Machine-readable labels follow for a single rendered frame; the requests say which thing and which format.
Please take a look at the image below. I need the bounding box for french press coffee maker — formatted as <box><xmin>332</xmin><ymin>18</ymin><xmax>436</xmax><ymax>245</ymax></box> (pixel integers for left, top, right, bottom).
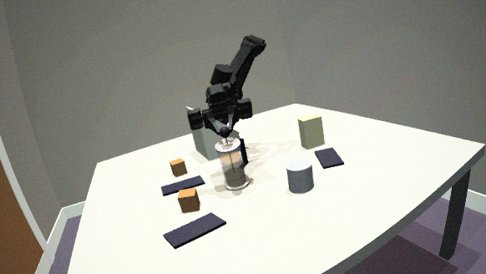
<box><xmin>215</xmin><ymin>127</ymin><xmax>250</xmax><ymax>190</ymax></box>

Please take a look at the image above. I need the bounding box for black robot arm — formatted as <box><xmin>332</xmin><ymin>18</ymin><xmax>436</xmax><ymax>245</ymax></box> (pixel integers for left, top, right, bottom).
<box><xmin>205</xmin><ymin>34</ymin><xmax>266</xmax><ymax>109</ymax></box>

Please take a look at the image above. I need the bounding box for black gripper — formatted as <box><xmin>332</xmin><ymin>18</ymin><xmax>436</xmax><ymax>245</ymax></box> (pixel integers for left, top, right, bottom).
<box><xmin>187</xmin><ymin>96</ymin><xmax>253</xmax><ymax>135</ymax></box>

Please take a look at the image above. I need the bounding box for grey cylinder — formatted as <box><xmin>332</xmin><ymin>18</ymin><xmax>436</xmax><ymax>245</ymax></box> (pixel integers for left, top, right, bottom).
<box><xmin>286</xmin><ymin>160</ymin><xmax>314</xmax><ymax>194</ymax></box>

